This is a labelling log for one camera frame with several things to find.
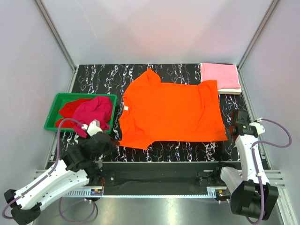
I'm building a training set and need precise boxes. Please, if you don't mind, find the orange t shirt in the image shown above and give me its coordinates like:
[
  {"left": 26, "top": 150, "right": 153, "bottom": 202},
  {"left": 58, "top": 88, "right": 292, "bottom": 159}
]
[{"left": 119, "top": 69, "right": 227, "bottom": 149}]

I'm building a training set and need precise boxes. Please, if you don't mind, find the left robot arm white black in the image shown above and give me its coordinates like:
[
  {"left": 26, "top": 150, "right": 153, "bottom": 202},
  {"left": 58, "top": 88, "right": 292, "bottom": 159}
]
[{"left": 2, "top": 132, "right": 119, "bottom": 225}]

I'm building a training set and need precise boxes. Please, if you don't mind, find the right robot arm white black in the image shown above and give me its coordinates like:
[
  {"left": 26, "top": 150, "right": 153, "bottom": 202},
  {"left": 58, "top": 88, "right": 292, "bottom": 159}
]
[{"left": 213, "top": 109, "right": 279, "bottom": 222}]

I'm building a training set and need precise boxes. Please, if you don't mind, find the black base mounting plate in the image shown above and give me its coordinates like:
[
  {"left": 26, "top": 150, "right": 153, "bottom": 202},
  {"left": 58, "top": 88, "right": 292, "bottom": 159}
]
[{"left": 101, "top": 162, "right": 241, "bottom": 197}]

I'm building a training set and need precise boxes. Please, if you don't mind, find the magenta t shirt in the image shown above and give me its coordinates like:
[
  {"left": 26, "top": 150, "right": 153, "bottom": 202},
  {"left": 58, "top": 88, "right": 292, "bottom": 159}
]
[{"left": 72, "top": 96, "right": 113, "bottom": 131}]

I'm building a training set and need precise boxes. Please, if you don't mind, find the cream folded t shirt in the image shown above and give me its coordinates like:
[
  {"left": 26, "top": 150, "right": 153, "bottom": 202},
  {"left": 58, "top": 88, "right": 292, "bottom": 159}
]
[{"left": 218, "top": 89, "right": 242, "bottom": 95}]

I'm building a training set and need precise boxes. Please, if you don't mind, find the red t shirt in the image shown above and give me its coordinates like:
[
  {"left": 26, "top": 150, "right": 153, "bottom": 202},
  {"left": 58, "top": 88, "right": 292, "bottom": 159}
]
[{"left": 55, "top": 98, "right": 92, "bottom": 127}]

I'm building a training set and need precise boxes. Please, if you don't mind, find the pink folded t shirt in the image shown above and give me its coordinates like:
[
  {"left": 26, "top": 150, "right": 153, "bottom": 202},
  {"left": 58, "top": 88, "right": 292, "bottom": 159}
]
[{"left": 200, "top": 63, "right": 241, "bottom": 90}]

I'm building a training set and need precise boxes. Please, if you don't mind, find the green plastic bin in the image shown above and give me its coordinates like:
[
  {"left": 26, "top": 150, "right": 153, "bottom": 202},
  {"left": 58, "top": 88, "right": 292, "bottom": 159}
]
[{"left": 44, "top": 93, "right": 118, "bottom": 134}]

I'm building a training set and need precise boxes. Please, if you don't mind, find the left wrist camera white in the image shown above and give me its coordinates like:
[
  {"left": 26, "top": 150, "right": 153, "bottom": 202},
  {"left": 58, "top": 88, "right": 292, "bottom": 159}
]
[{"left": 81, "top": 120, "right": 103, "bottom": 137}]

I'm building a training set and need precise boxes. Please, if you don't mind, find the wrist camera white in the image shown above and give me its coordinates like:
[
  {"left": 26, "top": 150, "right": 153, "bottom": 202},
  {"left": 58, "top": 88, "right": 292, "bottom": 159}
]
[
  {"left": 81, "top": 120, "right": 103, "bottom": 137},
  {"left": 249, "top": 118, "right": 265, "bottom": 137}
]

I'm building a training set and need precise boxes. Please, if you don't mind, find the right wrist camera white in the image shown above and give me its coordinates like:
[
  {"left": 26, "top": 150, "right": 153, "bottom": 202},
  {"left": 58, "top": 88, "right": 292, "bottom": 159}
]
[{"left": 249, "top": 118, "right": 265, "bottom": 137}]

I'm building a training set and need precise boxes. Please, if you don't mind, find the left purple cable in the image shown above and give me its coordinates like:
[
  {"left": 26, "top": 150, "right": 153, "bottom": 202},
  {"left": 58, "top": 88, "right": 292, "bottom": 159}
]
[{"left": 1, "top": 118, "right": 98, "bottom": 223}]

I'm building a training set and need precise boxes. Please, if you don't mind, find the aluminium frame rail front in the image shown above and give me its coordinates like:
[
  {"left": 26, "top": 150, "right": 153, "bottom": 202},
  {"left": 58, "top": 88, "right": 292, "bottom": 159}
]
[{"left": 62, "top": 172, "right": 231, "bottom": 199}]

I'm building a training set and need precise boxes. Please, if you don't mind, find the right aluminium corner post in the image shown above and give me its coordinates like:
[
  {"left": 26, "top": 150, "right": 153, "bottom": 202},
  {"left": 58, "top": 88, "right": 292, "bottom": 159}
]
[{"left": 237, "top": 0, "right": 281, "bottom": 71}]

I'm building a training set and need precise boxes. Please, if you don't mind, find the aluminium corner post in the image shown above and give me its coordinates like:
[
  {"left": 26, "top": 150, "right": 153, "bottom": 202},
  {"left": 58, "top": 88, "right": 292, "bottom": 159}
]
[
  {"left": 237, "top": 0, "right": 281, "bottom": 71},
  {"left": 34, "top": 0, "right": 77, "bottom": 72}
]

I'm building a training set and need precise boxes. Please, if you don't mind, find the left aluminium corner post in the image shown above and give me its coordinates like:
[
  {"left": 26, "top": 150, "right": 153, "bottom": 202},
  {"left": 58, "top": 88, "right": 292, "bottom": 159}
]
[{"left": 34, "top": 0, "right": 77, "bottom": 72}]

